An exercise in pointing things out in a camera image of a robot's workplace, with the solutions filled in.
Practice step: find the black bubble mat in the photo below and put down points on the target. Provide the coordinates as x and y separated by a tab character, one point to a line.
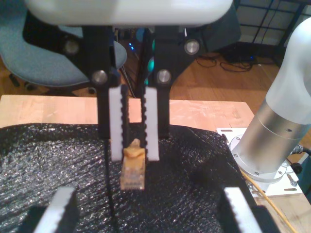
60	157

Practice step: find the grey-blue office chair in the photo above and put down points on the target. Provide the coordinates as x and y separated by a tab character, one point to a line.
48	70

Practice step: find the black computer case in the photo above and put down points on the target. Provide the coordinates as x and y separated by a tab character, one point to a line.
223	31

